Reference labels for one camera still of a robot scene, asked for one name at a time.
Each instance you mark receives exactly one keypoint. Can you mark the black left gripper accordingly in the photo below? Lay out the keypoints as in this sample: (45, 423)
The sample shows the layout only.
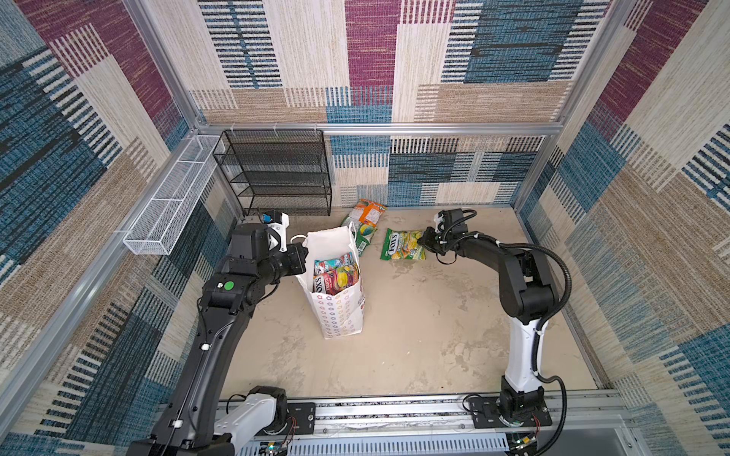
(296, 254)

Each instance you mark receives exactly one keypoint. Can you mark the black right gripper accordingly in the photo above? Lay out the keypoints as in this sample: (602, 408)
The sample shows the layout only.
(425, 240)

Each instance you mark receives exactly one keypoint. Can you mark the yellow green candy bag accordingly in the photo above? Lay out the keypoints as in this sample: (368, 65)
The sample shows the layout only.
(403, 245)

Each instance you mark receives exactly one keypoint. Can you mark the white paper bag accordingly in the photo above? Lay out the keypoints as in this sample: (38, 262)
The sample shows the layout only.
(342, 314)

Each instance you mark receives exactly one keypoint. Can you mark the pink Fox's candy bag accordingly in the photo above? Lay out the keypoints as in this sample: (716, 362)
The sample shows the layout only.
(336, 281)

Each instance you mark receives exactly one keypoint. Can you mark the teal Fox's candy bag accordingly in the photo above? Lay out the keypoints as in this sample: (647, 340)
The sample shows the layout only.
(324, 266)

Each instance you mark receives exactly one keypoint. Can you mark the green rainbow snack bag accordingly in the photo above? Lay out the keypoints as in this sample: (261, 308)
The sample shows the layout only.
(363, 232)

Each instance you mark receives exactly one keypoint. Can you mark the orange green snack bag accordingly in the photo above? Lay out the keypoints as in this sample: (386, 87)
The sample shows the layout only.
(367, 212)

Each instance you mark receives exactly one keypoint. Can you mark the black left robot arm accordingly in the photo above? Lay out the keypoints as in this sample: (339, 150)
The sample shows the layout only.
(258, 256)

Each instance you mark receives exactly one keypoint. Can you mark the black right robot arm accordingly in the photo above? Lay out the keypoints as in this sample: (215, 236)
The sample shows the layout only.
(528, 295)

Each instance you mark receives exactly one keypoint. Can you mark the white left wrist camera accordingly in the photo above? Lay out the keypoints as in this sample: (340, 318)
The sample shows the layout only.
(276, 223)

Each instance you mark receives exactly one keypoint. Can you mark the black wire shelf rack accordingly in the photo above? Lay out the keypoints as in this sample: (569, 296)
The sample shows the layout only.
(283, 170)

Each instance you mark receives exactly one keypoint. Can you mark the white wire mesh basket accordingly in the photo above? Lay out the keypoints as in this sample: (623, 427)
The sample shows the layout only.
(159, 227)

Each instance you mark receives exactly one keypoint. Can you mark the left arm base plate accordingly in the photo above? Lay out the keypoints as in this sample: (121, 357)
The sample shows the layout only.
(298, 419)

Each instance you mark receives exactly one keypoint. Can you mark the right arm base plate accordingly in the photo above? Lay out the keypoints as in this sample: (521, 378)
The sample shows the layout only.
(485, 413)

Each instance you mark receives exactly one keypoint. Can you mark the white slotted cable duct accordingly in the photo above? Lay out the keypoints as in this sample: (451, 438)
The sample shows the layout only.
(464, 444)

